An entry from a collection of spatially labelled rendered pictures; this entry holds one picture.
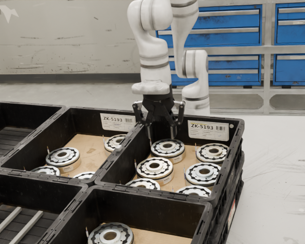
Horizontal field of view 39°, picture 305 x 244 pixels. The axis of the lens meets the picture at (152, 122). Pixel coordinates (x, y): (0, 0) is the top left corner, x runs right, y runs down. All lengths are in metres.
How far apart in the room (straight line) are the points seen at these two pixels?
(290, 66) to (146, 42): 2.10
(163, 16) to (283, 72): 2.13
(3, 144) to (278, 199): 0.92
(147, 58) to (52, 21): 3.29
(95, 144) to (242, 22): 1.76
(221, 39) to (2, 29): 2.38
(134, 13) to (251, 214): 0.65
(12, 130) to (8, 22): 2.93
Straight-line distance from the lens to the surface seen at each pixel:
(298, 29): 2.96
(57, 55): 4.36
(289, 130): 1.70
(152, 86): 1.00
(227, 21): 2.94
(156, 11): 0.98
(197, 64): 1.38
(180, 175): 1.21
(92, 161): 1.32
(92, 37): 4.15
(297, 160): 1.52
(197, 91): 1.41
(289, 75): 3.06
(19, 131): 1.62
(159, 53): 1.01
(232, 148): 1.12
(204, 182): 1.12
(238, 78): 3.06
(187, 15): 1.30
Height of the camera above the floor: 1.51
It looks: 27 degrees down
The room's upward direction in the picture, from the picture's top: 6 degrees counter-clockwise
